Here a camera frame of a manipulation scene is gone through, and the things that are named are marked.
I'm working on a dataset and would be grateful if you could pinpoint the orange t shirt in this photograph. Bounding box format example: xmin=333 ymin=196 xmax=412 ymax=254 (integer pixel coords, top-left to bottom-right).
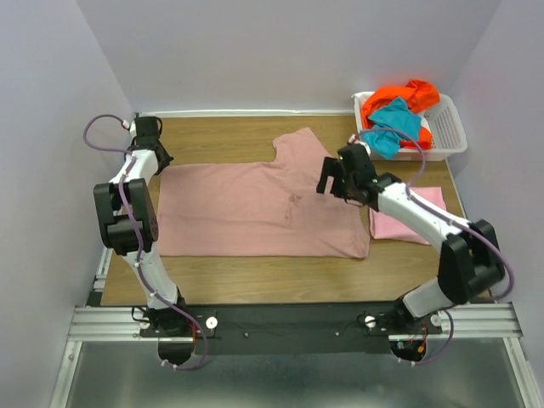
xmin=360 ymin=79 xmax=440 ymax=150

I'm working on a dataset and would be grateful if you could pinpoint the dusty pink t shirt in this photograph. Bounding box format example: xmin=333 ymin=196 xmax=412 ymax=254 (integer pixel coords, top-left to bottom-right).
xmin=157 ymin=128 xmax=370 ymax=259

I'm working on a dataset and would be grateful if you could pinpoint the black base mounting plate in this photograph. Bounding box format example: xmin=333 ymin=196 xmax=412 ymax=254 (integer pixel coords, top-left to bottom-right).
xmin=140 ymin=302 xmax=442 ymax=356

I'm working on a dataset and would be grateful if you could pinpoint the folded bright pink t shirt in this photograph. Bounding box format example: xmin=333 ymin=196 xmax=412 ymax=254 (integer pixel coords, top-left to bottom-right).
xmin=367 ymin=185 xmax=448 ymax=247

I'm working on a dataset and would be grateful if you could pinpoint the teal t shirt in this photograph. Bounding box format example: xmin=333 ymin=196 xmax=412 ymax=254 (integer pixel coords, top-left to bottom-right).
xmin=362 ymin=97 xmax=422 ymax=159

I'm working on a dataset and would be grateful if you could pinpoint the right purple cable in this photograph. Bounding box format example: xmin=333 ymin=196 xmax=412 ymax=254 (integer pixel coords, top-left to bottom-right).
xmin=348 ymin=126 xmax=516 ymax=367

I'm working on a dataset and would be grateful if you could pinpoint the aluminium frame rail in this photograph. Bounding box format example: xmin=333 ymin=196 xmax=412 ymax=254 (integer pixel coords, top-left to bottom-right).
xmin=51 ymin=242 xmax=543 ymax=407

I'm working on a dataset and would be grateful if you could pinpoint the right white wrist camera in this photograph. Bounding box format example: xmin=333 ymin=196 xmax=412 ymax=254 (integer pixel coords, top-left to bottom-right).
xmin=348 ymin=133 xmax=371 ymax=156

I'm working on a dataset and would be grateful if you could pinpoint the white plastic laundry basket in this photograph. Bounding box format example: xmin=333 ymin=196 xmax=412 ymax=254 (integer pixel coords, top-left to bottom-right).
xmin=352 ymin=91 xmax=468 ymax=162

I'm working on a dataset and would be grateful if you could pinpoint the purple cable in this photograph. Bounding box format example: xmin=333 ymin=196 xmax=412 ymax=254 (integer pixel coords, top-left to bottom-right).
xmin=82 ymin=113 xmax=209 ymax=371
xmin=348 ymin=126 xmax=516 ymax=367

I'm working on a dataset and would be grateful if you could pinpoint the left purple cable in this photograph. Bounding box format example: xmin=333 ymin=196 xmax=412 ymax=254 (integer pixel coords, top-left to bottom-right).
xmin=82 ymin=113 xmax=209 ymax=371

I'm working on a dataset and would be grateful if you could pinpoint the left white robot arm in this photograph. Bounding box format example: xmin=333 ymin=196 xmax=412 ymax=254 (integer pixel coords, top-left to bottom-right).
xmin=83 ymin=114 xmax=193 ymax=337

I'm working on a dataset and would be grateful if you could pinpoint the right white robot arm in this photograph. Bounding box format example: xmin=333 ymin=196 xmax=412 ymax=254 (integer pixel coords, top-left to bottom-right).
xmin=316 ymin=144 xmax=507 ymax=333

